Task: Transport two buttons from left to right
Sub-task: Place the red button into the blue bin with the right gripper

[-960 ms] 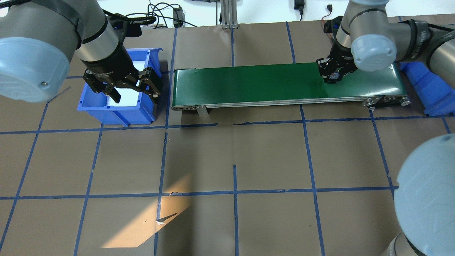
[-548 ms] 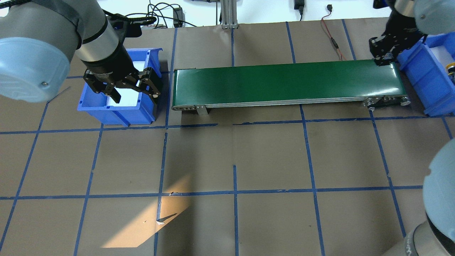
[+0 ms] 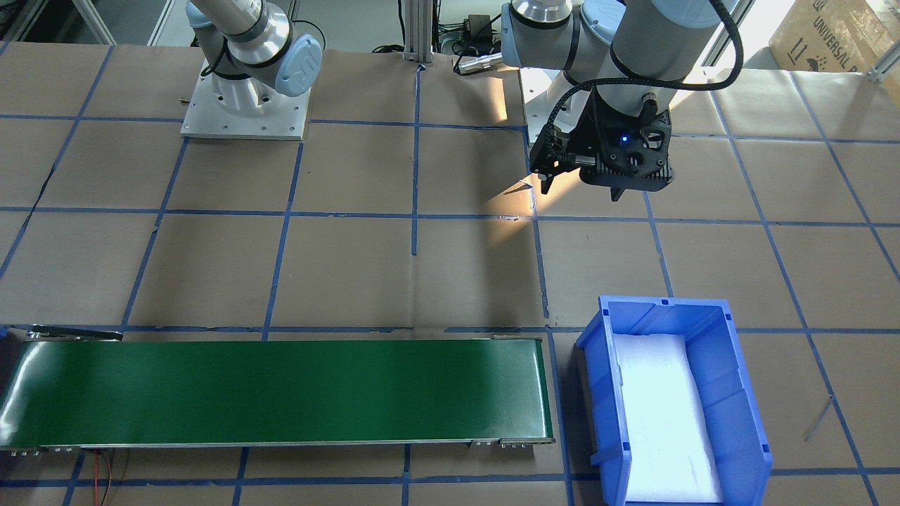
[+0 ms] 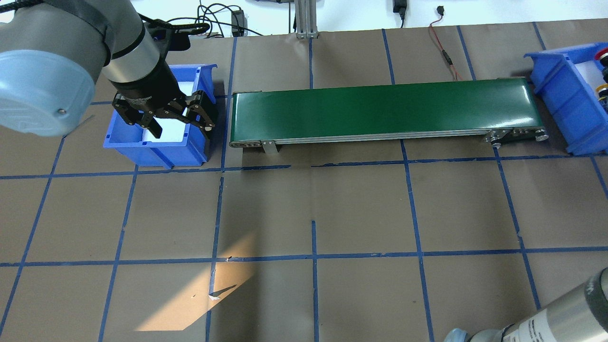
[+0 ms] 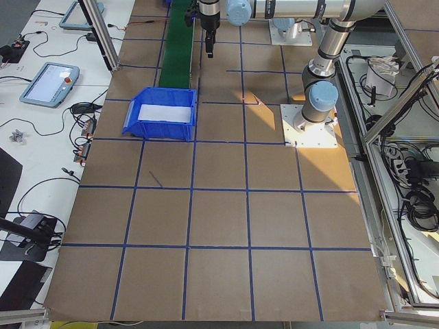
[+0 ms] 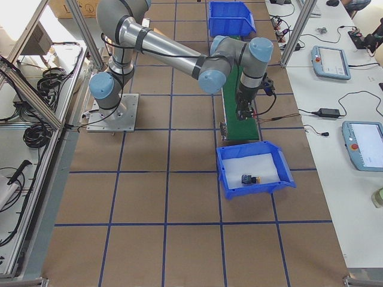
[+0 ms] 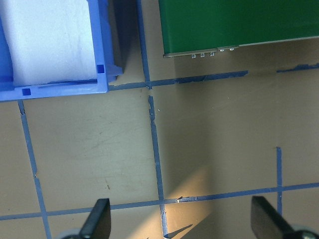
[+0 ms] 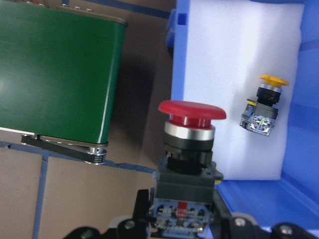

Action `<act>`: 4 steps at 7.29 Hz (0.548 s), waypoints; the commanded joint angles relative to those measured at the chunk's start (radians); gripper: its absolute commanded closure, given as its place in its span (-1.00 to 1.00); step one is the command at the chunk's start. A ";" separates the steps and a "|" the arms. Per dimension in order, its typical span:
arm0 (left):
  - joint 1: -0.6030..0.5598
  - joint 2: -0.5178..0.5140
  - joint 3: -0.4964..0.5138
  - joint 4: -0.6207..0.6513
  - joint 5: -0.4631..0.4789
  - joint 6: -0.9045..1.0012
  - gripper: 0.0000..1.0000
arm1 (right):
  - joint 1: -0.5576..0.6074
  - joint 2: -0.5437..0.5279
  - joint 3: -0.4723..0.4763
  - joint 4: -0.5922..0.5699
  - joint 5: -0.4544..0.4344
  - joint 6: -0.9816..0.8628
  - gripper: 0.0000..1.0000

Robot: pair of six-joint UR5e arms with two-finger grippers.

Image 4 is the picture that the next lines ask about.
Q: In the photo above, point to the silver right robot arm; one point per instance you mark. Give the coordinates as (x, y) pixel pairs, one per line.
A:
(581, 315)

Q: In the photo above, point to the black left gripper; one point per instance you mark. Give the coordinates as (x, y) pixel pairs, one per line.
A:
(153, 86)

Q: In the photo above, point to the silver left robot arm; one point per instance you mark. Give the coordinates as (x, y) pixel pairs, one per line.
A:
(53, 52)

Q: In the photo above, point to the white foam pad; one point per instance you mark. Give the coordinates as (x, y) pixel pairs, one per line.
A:
(172, 130)
(591, 73)

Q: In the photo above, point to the white foam pad left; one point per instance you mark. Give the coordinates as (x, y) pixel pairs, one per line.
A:
(172, 130)

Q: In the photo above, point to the aluminium frame post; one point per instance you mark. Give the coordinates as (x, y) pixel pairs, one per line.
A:
(306, 19)

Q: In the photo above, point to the white foam pad right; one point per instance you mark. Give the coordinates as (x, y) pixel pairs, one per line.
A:
(591, 73)

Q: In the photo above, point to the blue bin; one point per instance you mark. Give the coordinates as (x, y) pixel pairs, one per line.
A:
(193, 150)
(572, 104)

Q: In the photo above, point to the blue left bin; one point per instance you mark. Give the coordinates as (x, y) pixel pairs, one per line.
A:
(193, 150)

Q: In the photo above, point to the green conveyor belt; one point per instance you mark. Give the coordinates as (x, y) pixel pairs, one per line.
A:
(500, 110)

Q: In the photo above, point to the red push button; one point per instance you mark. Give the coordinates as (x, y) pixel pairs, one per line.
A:
(602, 57)

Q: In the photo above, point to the blue right bin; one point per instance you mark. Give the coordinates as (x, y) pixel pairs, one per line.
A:
(572, 104)

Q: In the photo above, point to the black power adapter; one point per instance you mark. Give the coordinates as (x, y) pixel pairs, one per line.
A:
(238, 23)

